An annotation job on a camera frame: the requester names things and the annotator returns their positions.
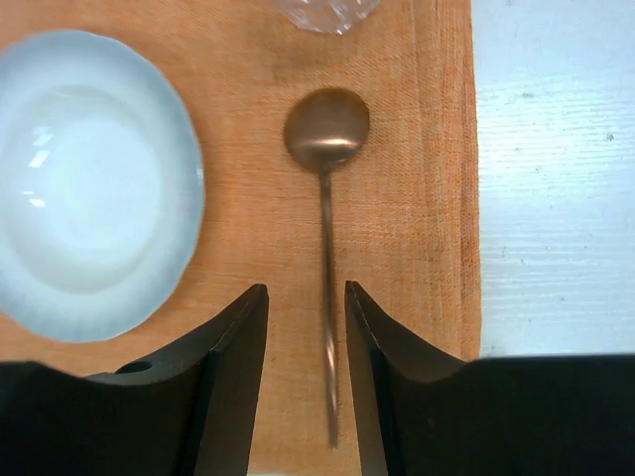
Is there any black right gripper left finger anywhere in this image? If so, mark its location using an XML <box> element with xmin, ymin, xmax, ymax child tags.
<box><xmin>1</xmin><ymin>285</ymin><xmax>269</xmax><ymax>475</ymax></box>

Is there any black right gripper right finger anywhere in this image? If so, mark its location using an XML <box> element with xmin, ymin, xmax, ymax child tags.
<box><xmin>345</xmin><ymin>282</ymin><xmax>634</xmax><ymax>475</ymax></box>

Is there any orange cloth placemat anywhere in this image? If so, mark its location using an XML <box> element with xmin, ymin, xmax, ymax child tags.
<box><xmin>1</xmin><ymin>1</ymin><xmax>481</xmax><ymax>475</ymax></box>

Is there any white ceramic bowl plate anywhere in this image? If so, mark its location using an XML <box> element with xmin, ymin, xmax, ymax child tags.
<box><xmin>1</xmin><ymin>30</ymin><xmax>205</xmax><ymax>343</ymax></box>

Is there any copper spoon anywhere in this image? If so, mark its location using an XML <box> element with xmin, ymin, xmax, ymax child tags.
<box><xmin>283</xmin><ymin>87</ymin><xmax>370</xmax><ymax>449</ymax></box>

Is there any clear drinking glass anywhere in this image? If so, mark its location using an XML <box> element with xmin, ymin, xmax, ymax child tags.
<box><xmin>270</xmin><ymin>0</ymin><xmax>382</xmax><ymax>35</ymax></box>

